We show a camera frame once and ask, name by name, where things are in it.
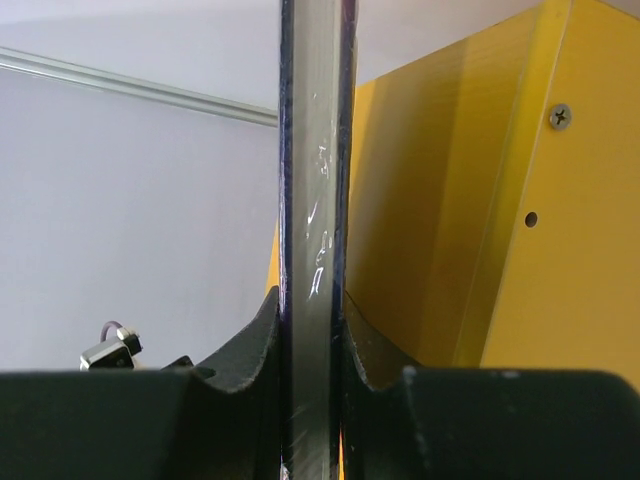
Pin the yellow wooden shelf box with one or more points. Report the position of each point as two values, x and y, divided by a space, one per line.
494 204

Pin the purple Daniel Defoe book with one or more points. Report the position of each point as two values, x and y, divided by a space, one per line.
318 51

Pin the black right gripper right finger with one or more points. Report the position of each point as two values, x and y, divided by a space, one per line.
402 420

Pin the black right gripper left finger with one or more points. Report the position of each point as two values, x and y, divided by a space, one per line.
218 419

